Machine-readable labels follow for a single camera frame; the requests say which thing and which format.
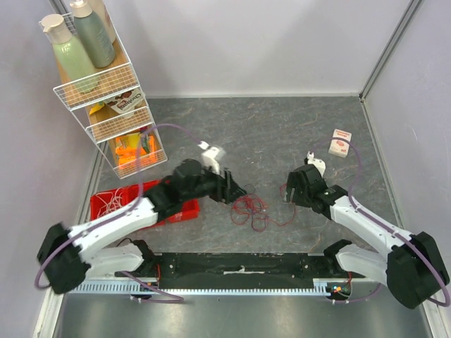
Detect orange snack packs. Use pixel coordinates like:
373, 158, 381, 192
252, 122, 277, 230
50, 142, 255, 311
114, 132, 159, 170

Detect small white card box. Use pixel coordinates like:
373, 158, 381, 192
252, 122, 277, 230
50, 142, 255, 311
328, 129, 352, 158

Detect slotted cable duct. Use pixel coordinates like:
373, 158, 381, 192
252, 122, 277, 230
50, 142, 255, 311
70, 279, 330, 296

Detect red bin right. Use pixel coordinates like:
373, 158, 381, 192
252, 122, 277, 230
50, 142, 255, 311
166, 199, 200, 223

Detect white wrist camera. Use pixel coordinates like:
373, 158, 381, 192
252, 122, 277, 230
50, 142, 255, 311
197, 141, 226, 175
304, 151, 326, 177

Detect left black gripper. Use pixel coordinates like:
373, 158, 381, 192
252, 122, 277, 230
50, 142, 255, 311
183, 162, 247, 206

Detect chocolate cookie box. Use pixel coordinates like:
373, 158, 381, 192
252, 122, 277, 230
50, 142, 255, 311
104, 88, 144, 115

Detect red bin left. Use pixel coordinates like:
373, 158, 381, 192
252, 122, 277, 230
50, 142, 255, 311
89, 187, 130, 220

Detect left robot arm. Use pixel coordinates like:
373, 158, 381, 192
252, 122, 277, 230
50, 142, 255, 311
35, 159, 247, 294

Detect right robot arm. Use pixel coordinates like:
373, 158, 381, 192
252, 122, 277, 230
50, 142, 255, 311
285, 164, 450, 309

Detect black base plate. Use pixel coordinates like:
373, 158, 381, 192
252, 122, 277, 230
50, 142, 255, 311
136, 252, 348, 288

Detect dark green bottle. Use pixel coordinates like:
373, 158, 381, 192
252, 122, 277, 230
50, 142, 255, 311
70, 1, 116, 68

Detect white cable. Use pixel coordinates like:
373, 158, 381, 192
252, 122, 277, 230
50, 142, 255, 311
92, 187, 128, 219

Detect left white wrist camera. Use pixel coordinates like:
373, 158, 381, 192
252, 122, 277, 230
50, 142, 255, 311
197, 141, 226, 175

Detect red cable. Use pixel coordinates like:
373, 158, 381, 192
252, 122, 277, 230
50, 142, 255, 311
229, 182, 297, 232

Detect white wire shelf rack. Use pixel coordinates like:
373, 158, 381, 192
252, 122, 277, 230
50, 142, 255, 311
54, 8, 167, 178

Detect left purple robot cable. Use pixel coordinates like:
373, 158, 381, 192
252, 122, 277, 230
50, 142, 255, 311
34, 123, 205, 303

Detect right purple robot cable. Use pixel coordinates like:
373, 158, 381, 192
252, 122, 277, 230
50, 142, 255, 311
313, 139, 451, 306

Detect light green bottle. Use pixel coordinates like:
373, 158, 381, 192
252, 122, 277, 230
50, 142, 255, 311
40, 14, 98, 94

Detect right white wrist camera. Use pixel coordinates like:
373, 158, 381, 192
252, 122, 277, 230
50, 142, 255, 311
304, 151, 326, 177

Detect red bin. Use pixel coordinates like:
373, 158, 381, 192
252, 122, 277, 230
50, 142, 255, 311
89, 187, 130, 220
166, 199, 200, 223

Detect beige bottle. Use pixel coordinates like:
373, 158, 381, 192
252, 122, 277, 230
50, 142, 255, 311
88, 0, 116, 43

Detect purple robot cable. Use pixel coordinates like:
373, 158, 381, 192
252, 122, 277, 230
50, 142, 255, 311
34, 123, 205, 303
313, 139, 451, 306

